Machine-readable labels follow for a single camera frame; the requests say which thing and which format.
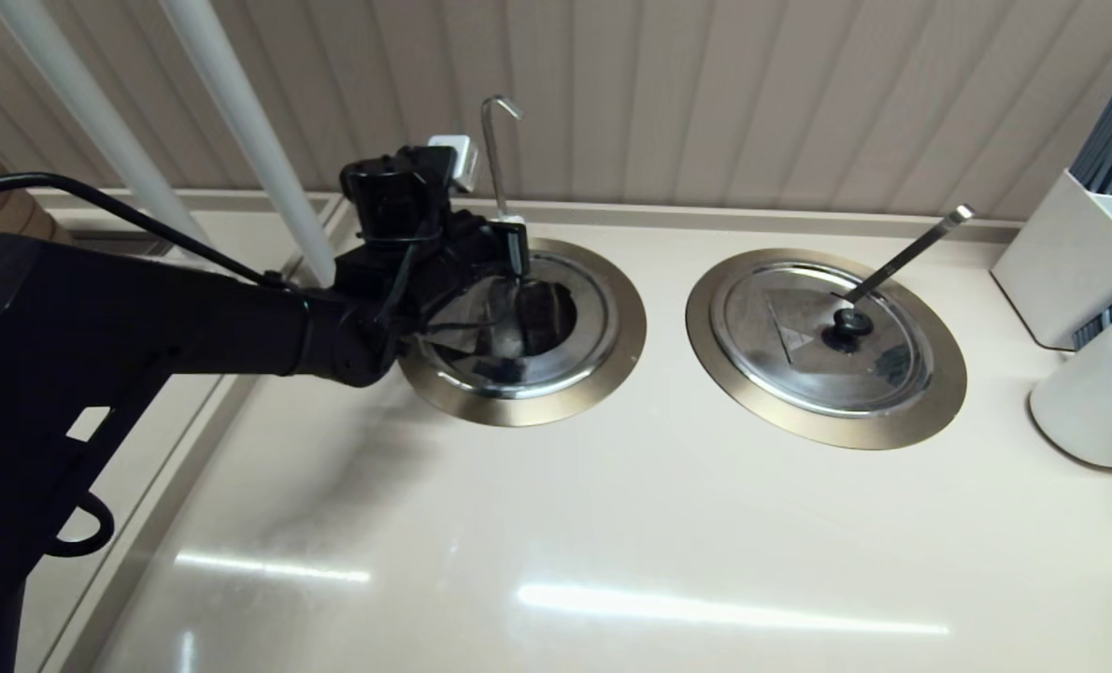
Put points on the steel soup pot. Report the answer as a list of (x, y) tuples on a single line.
[(551, 322)]

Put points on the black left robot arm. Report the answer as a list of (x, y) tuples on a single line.
[(98, 318)]

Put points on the thin white support pole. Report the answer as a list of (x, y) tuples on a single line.
[(79, 93)]

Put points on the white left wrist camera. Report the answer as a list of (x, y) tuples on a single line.
[(453, 159)]

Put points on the hinged steel pot lid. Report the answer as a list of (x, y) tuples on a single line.
[(780, 355), (593, 327)]

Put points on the white utensil holder box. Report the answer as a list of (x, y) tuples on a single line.
[(1047, 262)]

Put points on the white cylindrical container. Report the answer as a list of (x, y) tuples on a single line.
[(1098, 393)]

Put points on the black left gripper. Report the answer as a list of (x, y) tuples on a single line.
[(392, 201)]

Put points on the thick white support pole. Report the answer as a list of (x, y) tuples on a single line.
[(238, 103)]

